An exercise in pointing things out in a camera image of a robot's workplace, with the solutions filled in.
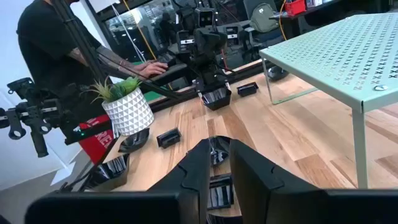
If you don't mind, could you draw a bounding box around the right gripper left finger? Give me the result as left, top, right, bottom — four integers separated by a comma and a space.
24, 139, 211, 224

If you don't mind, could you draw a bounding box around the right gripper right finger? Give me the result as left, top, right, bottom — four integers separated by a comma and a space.
229, 139, 398, 224

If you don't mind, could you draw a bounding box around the small black rectangular dish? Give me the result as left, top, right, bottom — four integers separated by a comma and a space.
156, 127, 182, 149

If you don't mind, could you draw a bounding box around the black leaf-shaped dish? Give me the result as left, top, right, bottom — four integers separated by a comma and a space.
118, 127, 150, 153

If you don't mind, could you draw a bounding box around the dark office chair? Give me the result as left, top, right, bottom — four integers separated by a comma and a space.
242, 0, 285, 47

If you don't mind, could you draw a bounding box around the black square bowl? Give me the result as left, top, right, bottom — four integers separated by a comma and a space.
201, 86, 233, 111
88, 154, 131, 191

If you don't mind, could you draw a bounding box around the grey-green backpack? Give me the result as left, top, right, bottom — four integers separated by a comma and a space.
250, 2, 280, 34

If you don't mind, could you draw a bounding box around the small black rectangular block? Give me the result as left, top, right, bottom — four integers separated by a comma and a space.
236, 82, 259, 97

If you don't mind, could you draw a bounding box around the person's hand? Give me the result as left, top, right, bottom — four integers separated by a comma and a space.
138, 61, 169, 78

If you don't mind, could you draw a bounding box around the black oval bowl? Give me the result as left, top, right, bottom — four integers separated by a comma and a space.
266, 65, 289, 82

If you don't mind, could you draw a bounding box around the red plastic bin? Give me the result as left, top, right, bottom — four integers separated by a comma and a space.
284, 0, 307, 16

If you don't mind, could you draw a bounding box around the red box with white letters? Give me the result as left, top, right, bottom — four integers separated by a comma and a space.
78, 114, 115, 165

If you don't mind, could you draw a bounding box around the succulent in white faceted pot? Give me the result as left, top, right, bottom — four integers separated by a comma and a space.
81, 76, 155, 137

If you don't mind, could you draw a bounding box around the mint green perforated shelf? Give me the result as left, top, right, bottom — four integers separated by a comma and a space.
259, 12, 398, 189

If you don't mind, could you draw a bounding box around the person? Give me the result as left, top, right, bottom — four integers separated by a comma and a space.
16, 0, 169, 94

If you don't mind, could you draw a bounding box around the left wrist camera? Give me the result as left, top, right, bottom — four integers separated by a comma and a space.
195, 7, 216, 29

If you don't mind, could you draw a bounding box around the black table frame rail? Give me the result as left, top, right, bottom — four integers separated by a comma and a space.
148, 60, 271, 113

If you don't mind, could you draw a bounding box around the yellow cable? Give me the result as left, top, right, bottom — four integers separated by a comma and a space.
278, 0, 287, 41
123, 0, 158, 62

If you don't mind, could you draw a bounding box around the black frame post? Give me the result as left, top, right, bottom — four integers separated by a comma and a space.
51, 0, 109, 83

